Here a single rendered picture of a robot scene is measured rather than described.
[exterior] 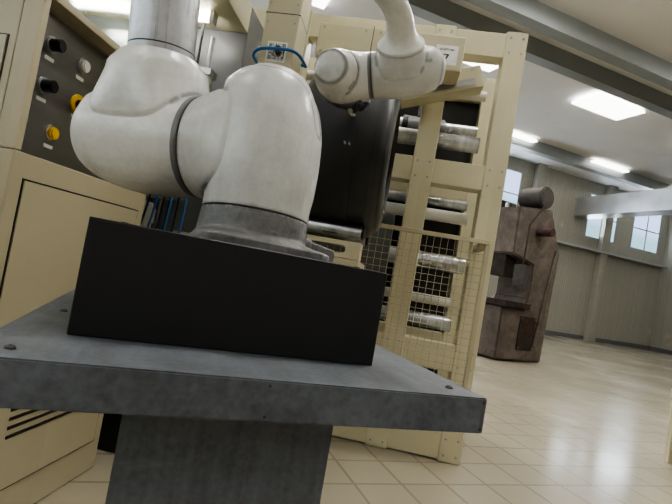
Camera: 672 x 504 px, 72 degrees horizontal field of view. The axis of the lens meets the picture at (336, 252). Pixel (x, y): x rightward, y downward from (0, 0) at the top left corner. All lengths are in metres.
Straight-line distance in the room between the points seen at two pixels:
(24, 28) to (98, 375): 0.99
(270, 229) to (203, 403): 0.26
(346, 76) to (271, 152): 0.47
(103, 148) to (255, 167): 0.25
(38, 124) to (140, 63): 0.63
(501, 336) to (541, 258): 1.20
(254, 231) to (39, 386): 0.30
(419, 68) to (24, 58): 0.86
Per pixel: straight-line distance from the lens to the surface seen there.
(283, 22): 1.91
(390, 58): 1.08
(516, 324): 6.48
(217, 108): 0.68
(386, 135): 1.50
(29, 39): 1.30
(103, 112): 0.78
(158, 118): 0.72
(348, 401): 0.49
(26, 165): 1.26
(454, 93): 2.21
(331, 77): 1.06
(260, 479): 0.63
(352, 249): 1.52
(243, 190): 0.62
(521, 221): 6.39
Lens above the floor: 0.76
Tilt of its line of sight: 2 degrees up
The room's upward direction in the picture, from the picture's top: 10 degrees clockwise
